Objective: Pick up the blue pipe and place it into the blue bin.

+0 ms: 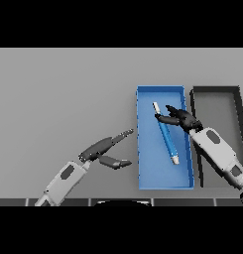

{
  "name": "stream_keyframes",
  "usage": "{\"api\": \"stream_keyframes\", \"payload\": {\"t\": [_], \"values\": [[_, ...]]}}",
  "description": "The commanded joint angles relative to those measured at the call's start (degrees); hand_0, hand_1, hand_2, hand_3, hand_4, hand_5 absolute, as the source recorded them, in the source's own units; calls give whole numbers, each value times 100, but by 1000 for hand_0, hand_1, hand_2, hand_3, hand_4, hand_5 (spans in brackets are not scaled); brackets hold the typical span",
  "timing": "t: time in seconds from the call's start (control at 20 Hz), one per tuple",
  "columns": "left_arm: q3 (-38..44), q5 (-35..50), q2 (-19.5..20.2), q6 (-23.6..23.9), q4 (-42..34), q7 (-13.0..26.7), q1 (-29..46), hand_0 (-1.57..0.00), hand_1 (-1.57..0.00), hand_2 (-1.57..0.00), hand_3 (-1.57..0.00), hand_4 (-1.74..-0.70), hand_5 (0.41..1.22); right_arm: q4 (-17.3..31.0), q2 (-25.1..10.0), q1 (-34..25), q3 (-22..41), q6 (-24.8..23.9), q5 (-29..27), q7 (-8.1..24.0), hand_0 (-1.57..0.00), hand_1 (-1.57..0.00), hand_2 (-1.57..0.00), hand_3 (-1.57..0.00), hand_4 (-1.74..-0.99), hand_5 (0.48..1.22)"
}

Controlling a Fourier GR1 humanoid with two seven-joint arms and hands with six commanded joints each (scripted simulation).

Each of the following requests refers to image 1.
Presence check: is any dark grey bin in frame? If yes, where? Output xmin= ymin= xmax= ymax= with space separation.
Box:
xmin=188 ymin=85 xmax=243 ymax=189

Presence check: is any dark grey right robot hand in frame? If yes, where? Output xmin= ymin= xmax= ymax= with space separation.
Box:
xmin=154 ymin=104 xmax=204 ymax=135

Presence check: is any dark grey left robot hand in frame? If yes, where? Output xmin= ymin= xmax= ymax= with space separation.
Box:
xmin=77 ymin=128 xmax=135 ymax=171

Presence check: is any blue bin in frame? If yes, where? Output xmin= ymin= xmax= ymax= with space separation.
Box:
xmin=135 ymin=84 xmax=195 ymax=191

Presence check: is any blue pipe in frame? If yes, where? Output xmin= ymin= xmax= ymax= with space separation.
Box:
xmin=152 ymin=101 xmax=181 ymax=166

